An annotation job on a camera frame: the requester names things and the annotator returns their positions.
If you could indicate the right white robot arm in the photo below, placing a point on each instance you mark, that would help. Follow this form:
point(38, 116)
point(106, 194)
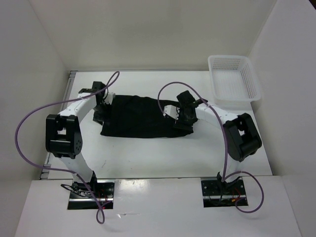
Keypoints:
point(241, 138)

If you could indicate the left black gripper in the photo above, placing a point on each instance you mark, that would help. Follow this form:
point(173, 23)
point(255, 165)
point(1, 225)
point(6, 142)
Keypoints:
point(98, 118)

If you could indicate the black shorts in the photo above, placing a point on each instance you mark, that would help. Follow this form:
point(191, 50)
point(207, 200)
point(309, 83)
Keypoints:
point(139, 117)

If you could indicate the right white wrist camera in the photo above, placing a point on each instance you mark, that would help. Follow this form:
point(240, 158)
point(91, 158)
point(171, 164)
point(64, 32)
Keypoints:
point(171, 111)

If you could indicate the white plastic basket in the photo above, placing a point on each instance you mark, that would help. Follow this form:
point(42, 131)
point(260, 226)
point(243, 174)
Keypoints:
point(233, 79)

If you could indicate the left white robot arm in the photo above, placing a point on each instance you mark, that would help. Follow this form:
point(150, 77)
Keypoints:
point(78, 110)

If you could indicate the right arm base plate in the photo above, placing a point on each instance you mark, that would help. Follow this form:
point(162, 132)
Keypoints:
point(217, 194)

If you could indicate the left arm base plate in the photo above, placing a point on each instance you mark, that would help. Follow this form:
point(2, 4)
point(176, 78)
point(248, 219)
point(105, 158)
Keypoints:
point(81, 198)

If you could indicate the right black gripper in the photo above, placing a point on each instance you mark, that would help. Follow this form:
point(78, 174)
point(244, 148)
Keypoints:
point(180, 124)

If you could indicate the aluminium table edge rail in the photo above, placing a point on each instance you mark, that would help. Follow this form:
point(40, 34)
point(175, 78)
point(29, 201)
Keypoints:
point(56, 144)

